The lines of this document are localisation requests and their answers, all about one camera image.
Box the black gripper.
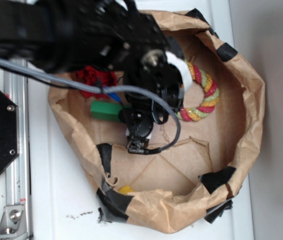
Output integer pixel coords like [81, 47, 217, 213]
[119, 50, 193, 137]

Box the green rectangular block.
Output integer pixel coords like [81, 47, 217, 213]
[90, 100, 123, 122]

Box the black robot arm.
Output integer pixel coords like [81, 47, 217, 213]
[0, 0, 191, 130]

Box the crumpled red paper ball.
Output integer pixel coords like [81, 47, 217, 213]
[76, 65, 117, 87]

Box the brown paper bag tray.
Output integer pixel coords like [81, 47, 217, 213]
[48, 9, 265, 234]

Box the small yellow object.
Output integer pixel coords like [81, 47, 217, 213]
[118, 185, 134, 195]

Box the red yellow green rope toy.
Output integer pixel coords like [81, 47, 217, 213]
[176, 61, 220, 122]

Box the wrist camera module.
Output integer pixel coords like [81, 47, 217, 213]
[126, 134, 152, 155]

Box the aluminium extrusion rail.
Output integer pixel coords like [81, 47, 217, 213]
[0, 71, 33, 240]

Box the grey braided cable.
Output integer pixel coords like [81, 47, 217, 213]
[0, 54, 182, 154]

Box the metal corner bracket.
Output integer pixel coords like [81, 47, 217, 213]
[0, 204, 27, 240]

